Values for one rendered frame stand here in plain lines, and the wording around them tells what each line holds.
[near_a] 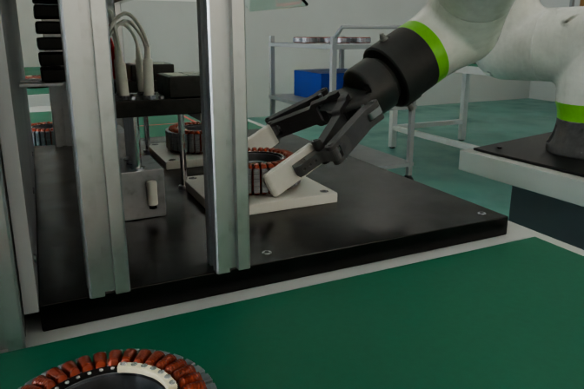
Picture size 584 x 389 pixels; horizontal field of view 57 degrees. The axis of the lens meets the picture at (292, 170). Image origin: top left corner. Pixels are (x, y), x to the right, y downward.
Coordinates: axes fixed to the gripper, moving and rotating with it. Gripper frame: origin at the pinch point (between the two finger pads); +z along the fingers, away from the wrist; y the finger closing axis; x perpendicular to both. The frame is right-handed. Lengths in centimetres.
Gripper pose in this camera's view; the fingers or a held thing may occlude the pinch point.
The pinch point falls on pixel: (258, 166)
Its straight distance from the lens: 66.9
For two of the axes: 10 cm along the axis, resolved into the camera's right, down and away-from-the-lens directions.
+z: -7.9, 5.7, -2.2
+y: -4.2, -2.5, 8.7
